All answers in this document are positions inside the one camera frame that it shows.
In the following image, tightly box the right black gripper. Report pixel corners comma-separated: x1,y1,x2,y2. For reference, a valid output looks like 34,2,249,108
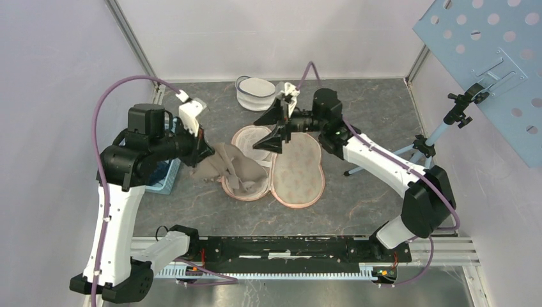
252,97,326,155

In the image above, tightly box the beige taupe bra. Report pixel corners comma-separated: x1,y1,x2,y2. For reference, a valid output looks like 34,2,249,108
190,143,268,197

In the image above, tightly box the white mesh laundry bag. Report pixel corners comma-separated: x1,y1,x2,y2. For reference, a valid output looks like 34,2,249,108
235,75,276,112

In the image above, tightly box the floral peach laundry bag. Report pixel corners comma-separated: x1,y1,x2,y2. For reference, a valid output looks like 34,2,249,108
221,125,325,209

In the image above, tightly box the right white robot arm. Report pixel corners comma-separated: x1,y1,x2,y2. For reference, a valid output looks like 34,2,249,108
253,88,460,261

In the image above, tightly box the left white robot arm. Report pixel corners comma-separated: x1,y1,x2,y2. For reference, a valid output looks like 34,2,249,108
69,100,213,304

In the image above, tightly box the light blue plastic basket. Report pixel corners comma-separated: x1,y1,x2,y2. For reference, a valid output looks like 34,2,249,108
144,116,183,196

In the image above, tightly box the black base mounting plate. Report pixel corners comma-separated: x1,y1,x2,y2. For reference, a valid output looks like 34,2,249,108
182,235,412,265

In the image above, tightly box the blue perforated panel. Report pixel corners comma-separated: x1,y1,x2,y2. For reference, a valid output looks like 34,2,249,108
413,0,541,168

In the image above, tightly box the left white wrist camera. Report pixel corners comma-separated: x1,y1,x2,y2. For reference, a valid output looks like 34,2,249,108
176,90,207,137

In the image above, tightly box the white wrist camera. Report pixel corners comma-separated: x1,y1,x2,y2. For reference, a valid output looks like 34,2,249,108
276,82,300,121
176,90,207,137

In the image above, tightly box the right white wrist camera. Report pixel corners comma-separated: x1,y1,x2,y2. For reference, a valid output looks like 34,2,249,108
276,82,300,121

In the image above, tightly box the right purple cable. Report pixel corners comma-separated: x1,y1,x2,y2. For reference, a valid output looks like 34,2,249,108
296,61,461,288

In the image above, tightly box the purple cable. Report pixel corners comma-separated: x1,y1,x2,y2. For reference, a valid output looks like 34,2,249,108
90,75,240,307
296,61,461,288

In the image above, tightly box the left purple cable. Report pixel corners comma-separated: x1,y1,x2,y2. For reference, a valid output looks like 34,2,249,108
90,75,240,307

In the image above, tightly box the light blue slotted cable duct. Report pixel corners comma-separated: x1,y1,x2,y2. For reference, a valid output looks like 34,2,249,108
155,264,378,281

